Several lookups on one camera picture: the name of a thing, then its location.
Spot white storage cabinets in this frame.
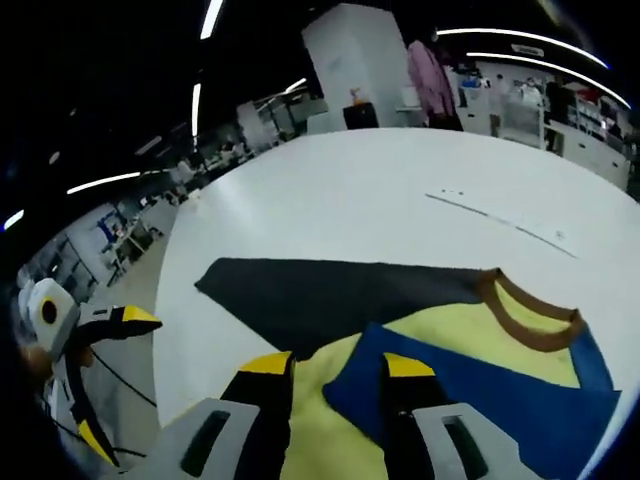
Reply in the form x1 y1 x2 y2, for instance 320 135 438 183
235 97 329 146

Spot yellow blue grey garment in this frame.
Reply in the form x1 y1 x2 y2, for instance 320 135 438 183
193 257 624 480

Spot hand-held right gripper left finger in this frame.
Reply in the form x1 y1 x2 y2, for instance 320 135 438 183
119 349 296 480

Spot row of office desks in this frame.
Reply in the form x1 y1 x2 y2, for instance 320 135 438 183
29 139 216 291

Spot person in pink top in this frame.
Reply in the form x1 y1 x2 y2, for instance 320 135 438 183
405 39 456 119

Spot white square pillar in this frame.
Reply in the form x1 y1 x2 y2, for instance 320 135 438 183
299 2 414 132

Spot black cable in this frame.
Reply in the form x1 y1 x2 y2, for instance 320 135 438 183
47 417 149 459
89 349 159 407

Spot black cabinet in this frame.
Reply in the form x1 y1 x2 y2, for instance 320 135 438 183
342 102 379 131

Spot white drawer trolley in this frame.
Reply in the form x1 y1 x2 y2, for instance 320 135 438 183
499 94 546 149

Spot person's left hand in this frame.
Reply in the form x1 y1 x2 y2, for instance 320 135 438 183
18 344 55 385

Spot white counter cabinets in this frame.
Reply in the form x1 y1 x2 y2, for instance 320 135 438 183
542 107 631 189

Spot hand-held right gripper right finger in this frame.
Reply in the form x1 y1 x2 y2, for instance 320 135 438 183
380 352 541 480

